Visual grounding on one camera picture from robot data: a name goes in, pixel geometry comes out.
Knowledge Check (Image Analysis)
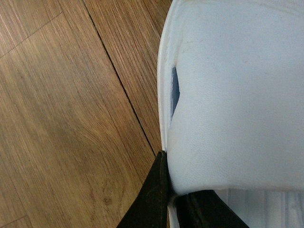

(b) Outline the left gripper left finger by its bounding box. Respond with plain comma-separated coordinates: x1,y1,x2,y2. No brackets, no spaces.
117,151,170,228

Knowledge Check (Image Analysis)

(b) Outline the light blue slipper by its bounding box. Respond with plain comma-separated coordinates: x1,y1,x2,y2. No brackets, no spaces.
157,0,304,228

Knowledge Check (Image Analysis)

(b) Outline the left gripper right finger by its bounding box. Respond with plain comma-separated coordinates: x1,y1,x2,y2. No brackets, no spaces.
175,190,248,228

